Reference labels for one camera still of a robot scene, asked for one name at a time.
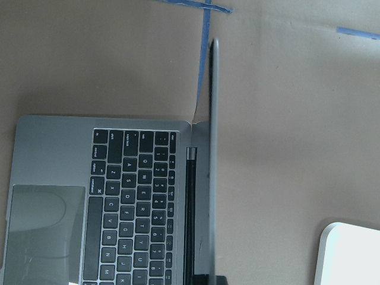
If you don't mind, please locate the grey laptop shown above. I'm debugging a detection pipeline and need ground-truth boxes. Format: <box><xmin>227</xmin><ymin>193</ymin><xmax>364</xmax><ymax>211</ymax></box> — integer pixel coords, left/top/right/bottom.
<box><xmin>1</xmin><ymin>39</ymin><xmax>227</xmax><ymax>284</ymax></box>

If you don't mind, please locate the white desk lamp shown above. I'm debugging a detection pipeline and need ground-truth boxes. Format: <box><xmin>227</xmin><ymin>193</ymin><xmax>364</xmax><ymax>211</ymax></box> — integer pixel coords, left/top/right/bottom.
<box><xmin>314</xmin><ymin>222</ymin><xmax>379</xmax><ymax>284</ymax></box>

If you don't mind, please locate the blue tape strip crosswise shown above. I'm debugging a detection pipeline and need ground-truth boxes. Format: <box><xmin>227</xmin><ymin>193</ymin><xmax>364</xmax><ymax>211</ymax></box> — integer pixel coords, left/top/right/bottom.
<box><xmin>159</xmin><ymin>0</ymin><xmax>233</xmax><ymax>14</ymax></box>

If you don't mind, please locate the blue tape strip lengthwise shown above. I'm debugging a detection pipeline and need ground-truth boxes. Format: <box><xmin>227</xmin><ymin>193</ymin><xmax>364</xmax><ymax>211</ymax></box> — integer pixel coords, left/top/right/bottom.
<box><xmin>192</xmin><ymin>9</ymin><xmax>211</xmax><ymax>124</ymax></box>

